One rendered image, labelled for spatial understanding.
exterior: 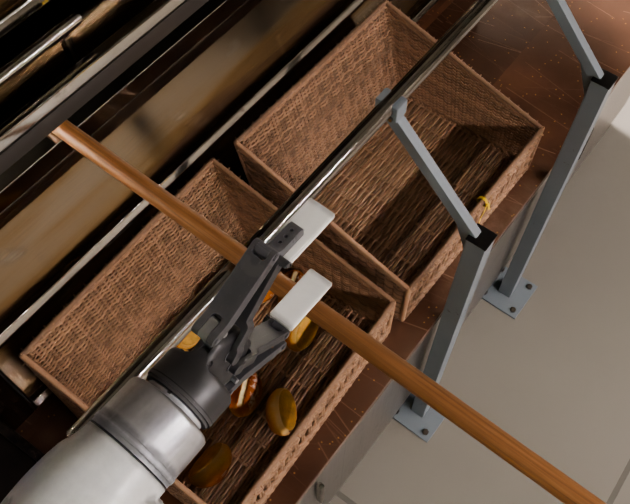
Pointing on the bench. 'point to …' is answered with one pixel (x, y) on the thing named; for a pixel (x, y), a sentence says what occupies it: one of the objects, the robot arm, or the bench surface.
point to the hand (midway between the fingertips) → (315, 252)
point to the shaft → (340, 328)
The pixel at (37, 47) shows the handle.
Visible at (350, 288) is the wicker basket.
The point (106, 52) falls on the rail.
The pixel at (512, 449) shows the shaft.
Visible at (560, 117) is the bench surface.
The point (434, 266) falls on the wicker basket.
